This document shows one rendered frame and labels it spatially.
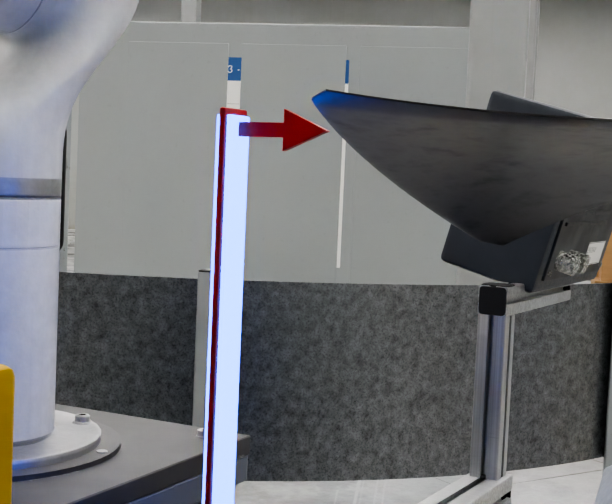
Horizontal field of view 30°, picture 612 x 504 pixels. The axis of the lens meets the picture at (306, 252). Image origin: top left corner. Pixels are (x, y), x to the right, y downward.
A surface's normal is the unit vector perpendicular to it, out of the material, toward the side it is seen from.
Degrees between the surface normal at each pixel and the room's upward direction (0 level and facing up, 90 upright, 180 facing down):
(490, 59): 90
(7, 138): 87
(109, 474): 0
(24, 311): 90
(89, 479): 0
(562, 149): 169
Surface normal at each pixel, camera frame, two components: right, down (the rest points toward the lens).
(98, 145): -0.20, 0.05
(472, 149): -0.09, 0.98
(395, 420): 0.31, 0.07
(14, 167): 0.66, 0.07
